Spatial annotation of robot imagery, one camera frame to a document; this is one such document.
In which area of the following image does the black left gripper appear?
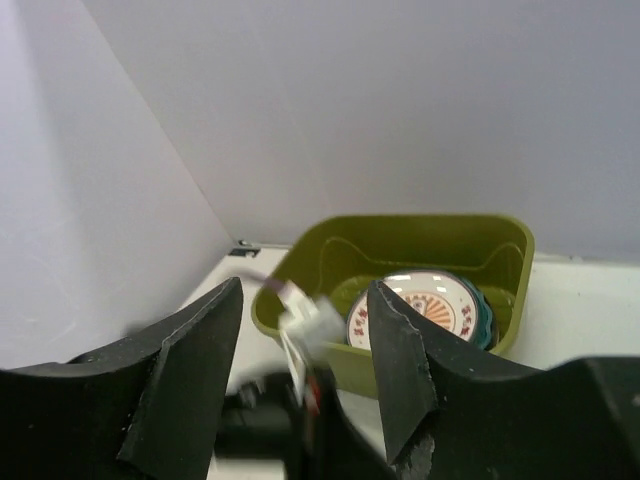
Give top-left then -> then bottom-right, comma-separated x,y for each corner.
1,278 -> 395,480

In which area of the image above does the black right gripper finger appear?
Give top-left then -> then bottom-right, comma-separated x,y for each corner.
367,281 -> 639,479

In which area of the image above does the teal scalloped plate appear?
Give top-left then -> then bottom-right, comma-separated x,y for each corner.
460,277 -> 500,351

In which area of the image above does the orange sunburst plate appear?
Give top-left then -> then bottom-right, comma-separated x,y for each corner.
346,270 -> 480,350

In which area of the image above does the olive green plastic bin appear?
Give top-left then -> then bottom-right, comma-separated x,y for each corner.
251,213 -> 536,400

